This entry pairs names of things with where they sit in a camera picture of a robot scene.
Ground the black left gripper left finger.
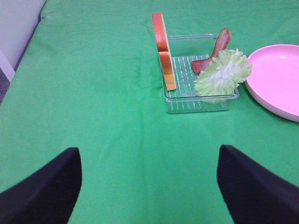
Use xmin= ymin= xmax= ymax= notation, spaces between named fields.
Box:
xmin=0 ymin=147 xmax=82 ymax=224

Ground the clear left plastic container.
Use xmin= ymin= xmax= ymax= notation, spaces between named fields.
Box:
xmin=161 ymin=34 xmax=240 ymax=114

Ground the red ham slice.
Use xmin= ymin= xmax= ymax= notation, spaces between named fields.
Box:
xmin=192 ymin=28 xmax=232 ymax=74

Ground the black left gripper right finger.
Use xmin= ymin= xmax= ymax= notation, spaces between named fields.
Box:
xmin=217 ymin=145 xmax=299 ymax=224

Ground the green tablecloth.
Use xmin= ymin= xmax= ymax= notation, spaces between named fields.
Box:
xmin=0 ymin=0 xmax=299 ymax=224

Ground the pink plate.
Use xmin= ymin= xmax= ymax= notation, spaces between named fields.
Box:
xmin=245 ymin=44 xmax=299 ymax=122

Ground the green lettuce leaf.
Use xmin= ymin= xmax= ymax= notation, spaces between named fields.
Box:
xmin=193 ymin=49 xmax=252 ymax=97

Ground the bread slice orange crust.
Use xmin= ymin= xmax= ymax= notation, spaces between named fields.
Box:
xmin=152 ymin=12 xmax=176 ymax=91

